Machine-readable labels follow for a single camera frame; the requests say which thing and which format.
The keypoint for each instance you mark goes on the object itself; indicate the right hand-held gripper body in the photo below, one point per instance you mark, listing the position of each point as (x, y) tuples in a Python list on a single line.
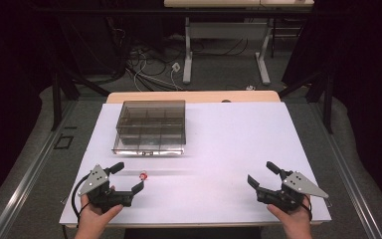
[(298, 184)]

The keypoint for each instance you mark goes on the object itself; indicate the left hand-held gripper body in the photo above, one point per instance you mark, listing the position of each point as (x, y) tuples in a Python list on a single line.
[(94, 181)]

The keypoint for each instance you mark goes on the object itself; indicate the small red object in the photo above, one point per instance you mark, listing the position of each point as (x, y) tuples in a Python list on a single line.
[(143, 175)]

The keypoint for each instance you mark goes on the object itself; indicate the person's right hand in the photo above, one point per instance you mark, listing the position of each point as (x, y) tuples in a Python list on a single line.
[(296, 217)]

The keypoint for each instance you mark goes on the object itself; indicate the person's left hand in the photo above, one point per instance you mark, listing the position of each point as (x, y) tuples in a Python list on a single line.
[(94, 217)]

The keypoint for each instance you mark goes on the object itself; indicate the white table mat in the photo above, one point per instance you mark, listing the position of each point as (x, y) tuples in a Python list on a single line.
[(222, 159)]

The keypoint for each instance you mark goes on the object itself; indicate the clear plastic compartment box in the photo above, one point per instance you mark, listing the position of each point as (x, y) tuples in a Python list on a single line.
[(151, 127)]

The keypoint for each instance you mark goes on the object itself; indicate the small white plug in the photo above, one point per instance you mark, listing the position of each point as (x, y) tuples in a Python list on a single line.
[(250, 88)]

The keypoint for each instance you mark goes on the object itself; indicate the black metal stand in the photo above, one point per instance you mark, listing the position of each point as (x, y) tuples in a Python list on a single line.
[(321, 93), (61, 89)]

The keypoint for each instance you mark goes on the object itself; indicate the white power adapter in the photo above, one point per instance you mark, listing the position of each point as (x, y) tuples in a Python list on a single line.
[(176, 66)]

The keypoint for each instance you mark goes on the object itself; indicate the dark curtain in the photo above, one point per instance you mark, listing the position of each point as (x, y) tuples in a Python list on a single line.
[(358, 83), (13, 66)]

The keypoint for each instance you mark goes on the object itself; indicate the white desk with metal legs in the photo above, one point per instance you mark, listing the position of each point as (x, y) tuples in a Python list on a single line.
[(225, 31)]

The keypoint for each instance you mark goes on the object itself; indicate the metal floor rail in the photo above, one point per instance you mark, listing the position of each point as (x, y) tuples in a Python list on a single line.
[(348, 172), (26, 179)]

